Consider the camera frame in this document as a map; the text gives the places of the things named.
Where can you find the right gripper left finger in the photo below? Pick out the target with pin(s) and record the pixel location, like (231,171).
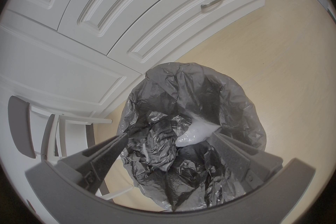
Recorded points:
(102,162)

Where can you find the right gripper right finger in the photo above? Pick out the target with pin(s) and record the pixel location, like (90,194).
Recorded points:
(236,160)

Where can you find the black plastic bag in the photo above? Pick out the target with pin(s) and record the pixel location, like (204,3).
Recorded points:
(210,91)

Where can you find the crumpled white paper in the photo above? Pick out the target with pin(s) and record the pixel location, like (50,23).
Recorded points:
(196,133)

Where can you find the white chair grey cushions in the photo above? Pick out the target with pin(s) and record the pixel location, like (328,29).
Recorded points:
(21,128)

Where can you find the white wardrobe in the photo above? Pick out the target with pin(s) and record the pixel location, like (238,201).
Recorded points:
(118,20)

